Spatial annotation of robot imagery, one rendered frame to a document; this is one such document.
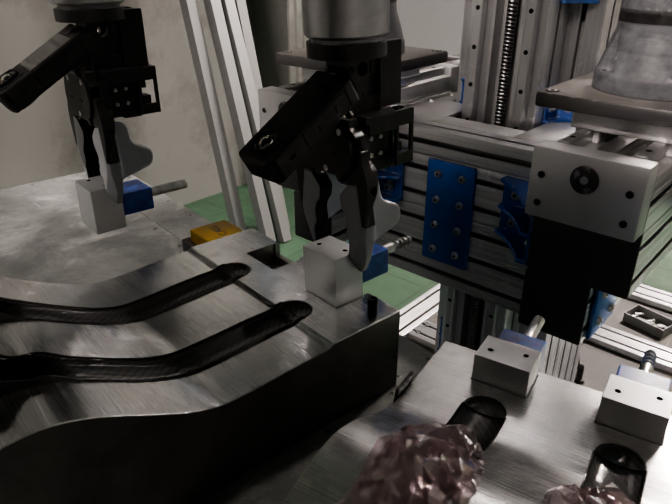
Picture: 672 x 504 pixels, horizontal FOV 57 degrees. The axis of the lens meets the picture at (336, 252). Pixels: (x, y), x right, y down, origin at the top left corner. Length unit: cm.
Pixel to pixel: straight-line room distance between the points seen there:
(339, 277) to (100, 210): 31
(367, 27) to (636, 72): 43
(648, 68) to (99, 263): 77
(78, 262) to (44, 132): 194
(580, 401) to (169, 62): 276
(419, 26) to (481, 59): 256
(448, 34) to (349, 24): 301
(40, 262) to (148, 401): 52
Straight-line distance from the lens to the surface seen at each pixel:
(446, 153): 100
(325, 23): 53
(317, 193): 60
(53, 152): 290
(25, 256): 101
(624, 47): 88
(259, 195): 271
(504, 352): 58
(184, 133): 323
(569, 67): 111
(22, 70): 74
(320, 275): 61
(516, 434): 54
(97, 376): 52
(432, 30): 359
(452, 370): 59
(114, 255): 96
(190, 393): 52
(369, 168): 55
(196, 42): 267
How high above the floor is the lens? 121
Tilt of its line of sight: 26 degrees down
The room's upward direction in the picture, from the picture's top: straight up
